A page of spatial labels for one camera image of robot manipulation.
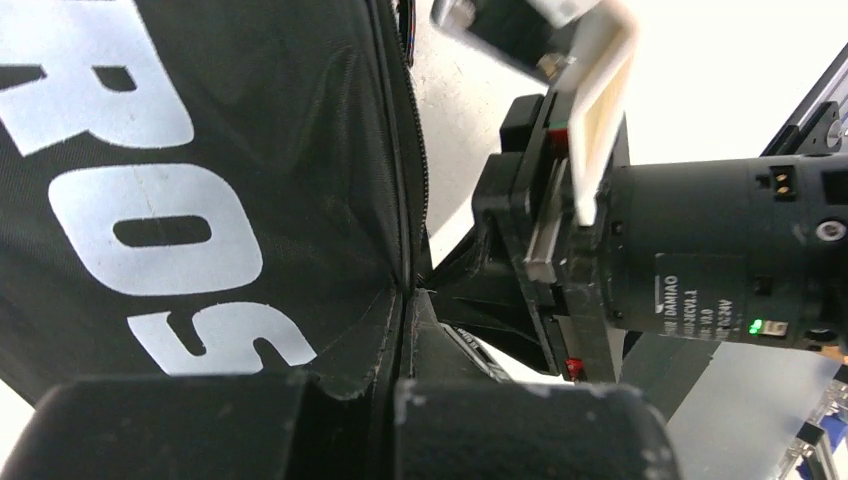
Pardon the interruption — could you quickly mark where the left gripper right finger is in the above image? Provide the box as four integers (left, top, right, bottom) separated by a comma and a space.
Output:
409, 289, 494, 391

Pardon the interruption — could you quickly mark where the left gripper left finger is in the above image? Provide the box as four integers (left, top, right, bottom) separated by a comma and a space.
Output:
298, 288, 400, 400

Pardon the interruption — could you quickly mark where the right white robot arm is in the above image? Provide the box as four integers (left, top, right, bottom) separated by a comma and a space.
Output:
425, 94, 847, 382

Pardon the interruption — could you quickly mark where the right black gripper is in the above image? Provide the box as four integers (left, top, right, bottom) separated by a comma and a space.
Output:
423, 93, 623, 383

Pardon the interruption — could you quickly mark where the black badminton racket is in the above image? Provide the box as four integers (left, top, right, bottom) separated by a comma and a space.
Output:
441, 323, 513, 383

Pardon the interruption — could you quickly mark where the black Crossway racket bag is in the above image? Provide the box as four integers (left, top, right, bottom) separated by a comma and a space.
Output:
1, 1, 426, 401

